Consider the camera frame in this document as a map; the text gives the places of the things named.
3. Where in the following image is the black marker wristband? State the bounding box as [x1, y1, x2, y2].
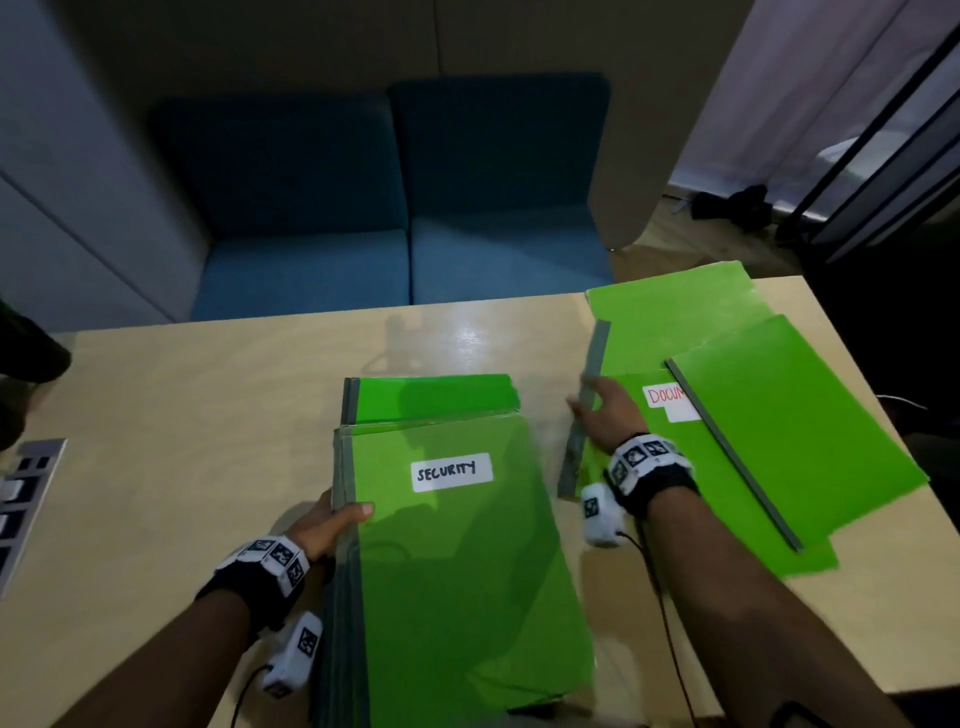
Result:
[194, 534, 311, 639]
[603, 432, 701, 520]

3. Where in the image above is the blue fabric sofa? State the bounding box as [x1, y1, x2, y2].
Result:
[149, 72, 615, 324]

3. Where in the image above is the black metal door frame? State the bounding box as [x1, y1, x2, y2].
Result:
[776, 26, 960, 264]

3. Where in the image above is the matte green folder dark spine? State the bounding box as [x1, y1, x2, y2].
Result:
[663, 314, 931, 554]

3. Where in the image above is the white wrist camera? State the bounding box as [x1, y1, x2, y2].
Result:
[260, 611, 325, 700]
[581, 482, 628, 549]

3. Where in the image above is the person's left hand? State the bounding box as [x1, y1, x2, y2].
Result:
[283, 489, 375, 564]

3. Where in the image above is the black camera cable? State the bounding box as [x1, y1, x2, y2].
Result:
[618, 528, 699, 728]
[228, 663, 275, 728]

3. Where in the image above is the person's right forearm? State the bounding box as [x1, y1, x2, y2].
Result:
[646, 487, 913, 728]

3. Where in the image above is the white curtain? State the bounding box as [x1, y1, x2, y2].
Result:
[671, 0, 960, 219]

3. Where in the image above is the black object on floor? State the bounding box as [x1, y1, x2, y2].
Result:
[689, 183, 775, 234]

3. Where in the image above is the grey power socket panel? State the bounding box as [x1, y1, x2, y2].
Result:
[0, 438, 69, 598]

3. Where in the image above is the person's right hand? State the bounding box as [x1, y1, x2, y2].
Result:
[566, 374, 650, 455]

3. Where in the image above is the person's left forearm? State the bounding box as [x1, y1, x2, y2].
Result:
[52, 588, 253, 728]

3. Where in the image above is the labelled green folder grey spine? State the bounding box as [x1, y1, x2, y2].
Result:
[557, 318, 841, 580]

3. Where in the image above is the stack of green folders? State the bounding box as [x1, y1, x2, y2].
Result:
[311, 372, 598, 728]

